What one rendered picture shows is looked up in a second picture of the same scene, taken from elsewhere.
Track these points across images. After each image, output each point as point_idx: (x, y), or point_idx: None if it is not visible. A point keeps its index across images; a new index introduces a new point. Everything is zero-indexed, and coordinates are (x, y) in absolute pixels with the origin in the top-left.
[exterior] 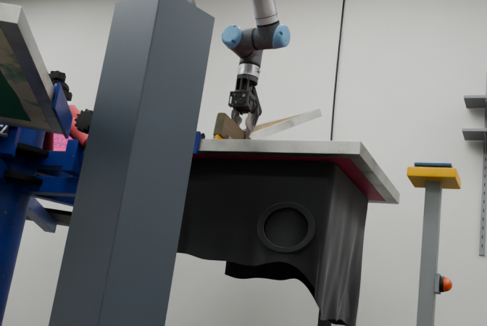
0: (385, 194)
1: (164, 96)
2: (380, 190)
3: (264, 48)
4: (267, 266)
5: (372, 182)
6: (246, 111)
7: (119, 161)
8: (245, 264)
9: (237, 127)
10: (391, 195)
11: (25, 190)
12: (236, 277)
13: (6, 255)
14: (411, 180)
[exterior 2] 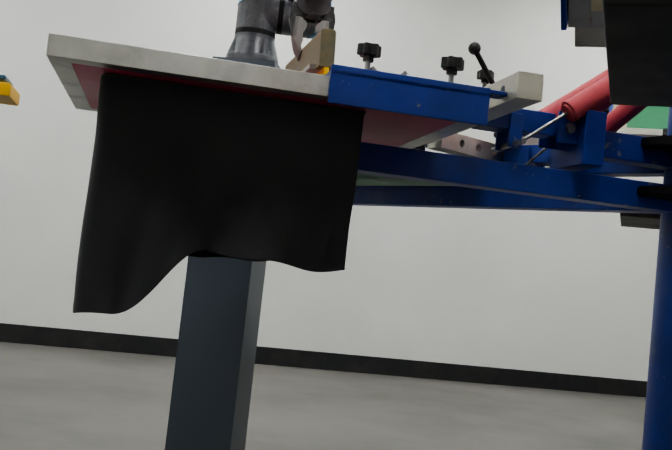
0: (64, 72)
1: None
2: (71, 78)
3: None
4: (268, 238)
5: (77, 87)
6: (309, 15)
7: None
8: (201, 256)
9: (293, 60)
10: (54, 69)
11: (649, 211)
12: (318, 270)
13: (655, 317)
14: (11, 102)
